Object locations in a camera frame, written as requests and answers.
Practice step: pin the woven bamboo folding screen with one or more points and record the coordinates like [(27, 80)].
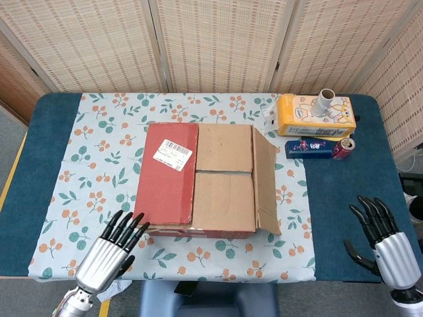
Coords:
[(99, 49)]

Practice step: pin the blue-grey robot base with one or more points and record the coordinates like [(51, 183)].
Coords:
[(208, 302)]

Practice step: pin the yellow corgi tissue pack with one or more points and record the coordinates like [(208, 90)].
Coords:
[(297, 115)]

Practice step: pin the dark blue rectangular box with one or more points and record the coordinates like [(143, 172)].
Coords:
[(307, 152)]

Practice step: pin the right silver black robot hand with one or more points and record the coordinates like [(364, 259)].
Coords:
[(395, 261)]

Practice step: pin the red soda can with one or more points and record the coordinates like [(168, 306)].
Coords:
[(343, 150)]

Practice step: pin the floral orange-fruit tablecloth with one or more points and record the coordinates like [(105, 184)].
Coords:
[(82, 165)]

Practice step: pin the red and brown cardboard box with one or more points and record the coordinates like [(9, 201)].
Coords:
[(221, 198)]

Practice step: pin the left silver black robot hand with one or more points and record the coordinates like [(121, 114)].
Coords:
[(102, 261)]

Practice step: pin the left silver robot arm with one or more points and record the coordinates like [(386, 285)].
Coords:
[(74, 303)]

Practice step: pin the grey cardboard tube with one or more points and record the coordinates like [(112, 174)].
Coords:
[(322, 104)]

